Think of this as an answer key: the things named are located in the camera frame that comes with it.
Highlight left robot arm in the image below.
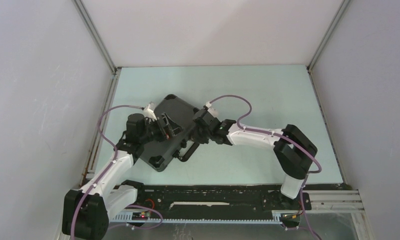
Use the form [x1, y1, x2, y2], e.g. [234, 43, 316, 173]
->
[61, 113, 184, 240]

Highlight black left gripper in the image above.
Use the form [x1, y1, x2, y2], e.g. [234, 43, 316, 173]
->
[139, 113, 184, 145]

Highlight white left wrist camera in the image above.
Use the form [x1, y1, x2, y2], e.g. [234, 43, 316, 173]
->
[143, 102, 157, 121]

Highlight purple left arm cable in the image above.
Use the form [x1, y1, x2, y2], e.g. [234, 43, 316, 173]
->
[69, 104, 164, 240]

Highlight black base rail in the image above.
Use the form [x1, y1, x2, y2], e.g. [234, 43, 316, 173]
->
[135, 184, 312, 221]

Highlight black poker set case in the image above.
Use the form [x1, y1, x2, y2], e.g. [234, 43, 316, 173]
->
[140, 94, 200, 172]

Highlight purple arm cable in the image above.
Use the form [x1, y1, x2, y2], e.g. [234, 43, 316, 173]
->
[69, 104, 164, 240]
[209, 95, 322, 240]

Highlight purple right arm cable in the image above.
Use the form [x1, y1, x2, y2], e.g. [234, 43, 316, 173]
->
[209, 95, 322, 240]

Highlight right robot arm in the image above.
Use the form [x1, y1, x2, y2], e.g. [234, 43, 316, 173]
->
[191, 109, 318, 209]

